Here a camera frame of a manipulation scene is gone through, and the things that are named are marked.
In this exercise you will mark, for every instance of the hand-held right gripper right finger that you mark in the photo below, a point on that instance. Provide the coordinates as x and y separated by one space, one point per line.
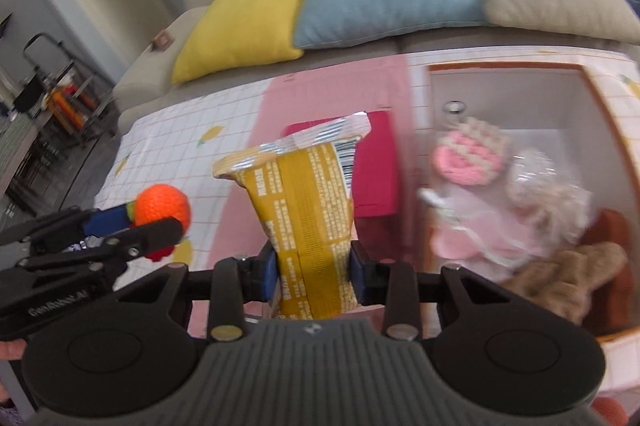
359 276

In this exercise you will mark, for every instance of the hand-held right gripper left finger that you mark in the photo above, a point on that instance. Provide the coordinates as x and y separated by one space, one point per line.
268 276

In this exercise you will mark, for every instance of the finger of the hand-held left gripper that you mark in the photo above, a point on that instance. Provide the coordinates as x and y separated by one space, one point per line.
107 218
150 233

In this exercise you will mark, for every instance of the orange crochet ball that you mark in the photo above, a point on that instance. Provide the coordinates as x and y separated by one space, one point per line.
165 206

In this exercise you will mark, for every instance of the yellow snack packet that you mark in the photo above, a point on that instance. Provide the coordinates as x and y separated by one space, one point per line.
305 216

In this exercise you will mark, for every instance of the pink cloth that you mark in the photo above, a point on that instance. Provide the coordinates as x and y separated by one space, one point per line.
470 231

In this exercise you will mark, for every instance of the pink and cream crochet toy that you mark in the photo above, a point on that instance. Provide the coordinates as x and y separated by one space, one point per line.
470 153

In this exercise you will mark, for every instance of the brown towel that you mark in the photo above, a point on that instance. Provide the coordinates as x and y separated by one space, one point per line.
565 276

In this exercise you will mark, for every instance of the plastic-wrapped bouquet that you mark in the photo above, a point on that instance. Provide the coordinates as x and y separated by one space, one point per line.
550 196

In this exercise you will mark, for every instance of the orange cardboard box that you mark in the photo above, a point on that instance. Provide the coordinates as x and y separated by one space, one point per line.
525 95

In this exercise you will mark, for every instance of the person's left hand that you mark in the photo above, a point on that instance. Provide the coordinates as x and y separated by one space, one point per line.
12 349

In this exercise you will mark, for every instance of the pink box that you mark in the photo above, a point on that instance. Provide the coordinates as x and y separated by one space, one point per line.
375 176

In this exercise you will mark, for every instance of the metal trolley rack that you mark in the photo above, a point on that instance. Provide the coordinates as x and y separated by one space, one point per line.
65 85

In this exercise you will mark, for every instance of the yellow pillow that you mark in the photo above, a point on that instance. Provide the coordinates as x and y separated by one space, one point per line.
240 25

